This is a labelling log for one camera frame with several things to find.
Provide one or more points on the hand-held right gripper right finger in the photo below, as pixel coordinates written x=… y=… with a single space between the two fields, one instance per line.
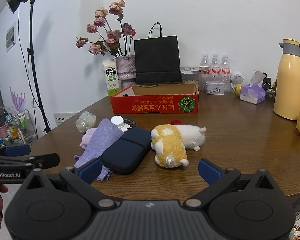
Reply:
x=210 y=172

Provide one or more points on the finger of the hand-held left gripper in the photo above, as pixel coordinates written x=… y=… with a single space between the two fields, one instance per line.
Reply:
x=47 y=160
x=17 y=150

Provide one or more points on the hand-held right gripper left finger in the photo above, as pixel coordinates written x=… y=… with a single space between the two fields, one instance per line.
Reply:
x=90 y=170

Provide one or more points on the lilac fluffy towel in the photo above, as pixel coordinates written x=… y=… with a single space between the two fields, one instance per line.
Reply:
x=87 y=138

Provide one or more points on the purple cloth pouch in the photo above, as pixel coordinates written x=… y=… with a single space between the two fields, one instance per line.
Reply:
x=102 y=137

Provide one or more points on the navy zip case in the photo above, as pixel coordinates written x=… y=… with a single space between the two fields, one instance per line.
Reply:
x=126 y=150

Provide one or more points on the yellow plush toy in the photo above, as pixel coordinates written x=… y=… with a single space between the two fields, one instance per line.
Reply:
x=170 y=145

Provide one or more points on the clear plastic packet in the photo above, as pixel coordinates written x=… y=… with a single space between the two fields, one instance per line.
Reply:
x=85 y=122

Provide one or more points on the white cap bottle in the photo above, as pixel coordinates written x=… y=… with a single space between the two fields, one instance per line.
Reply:
x=118 y=122

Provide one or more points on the red fabric rose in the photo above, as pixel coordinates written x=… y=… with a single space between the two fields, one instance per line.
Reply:
x=176 y=122

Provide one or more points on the red cardboard box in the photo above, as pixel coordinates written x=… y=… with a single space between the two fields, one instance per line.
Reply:
x=150 y=105

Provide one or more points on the metal storage rack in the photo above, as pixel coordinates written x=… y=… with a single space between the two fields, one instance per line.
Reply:
x=22 y=122

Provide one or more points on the purple coral decoration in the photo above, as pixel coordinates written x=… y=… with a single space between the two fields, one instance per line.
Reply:
x=17 y=100

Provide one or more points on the silver metal tin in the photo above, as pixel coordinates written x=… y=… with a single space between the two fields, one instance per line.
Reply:
x=214 y=88

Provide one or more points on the yellow green pear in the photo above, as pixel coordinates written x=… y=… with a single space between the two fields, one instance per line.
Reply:
x=237 y=89

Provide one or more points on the purple tissue pack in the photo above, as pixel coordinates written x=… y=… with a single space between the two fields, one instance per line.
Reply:
x=252 y=93

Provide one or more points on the white green milk carton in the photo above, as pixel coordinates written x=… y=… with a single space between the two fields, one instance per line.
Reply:
x=111 y=77

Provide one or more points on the black printed box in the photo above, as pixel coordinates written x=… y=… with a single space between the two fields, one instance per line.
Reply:
x=270 y=96

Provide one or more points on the clear food container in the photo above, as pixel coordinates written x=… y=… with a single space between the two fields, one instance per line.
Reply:
x=190 y=76

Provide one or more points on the small white fan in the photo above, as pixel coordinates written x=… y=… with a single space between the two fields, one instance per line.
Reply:
x=237 y=77

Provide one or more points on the lilac fuzzy vase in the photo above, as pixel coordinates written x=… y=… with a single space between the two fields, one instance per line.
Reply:
x=126 y=67

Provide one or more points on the yellow thermos jug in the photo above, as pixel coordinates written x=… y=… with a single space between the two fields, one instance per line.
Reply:
x=288 y=80

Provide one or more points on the black paper bag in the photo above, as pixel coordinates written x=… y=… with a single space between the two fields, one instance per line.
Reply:
x=156 y=60

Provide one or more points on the dried rose bouquet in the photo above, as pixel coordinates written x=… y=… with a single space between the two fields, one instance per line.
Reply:
x=113 y=36

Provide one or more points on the wall poster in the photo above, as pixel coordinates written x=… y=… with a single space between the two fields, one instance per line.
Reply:
x=10 y=37

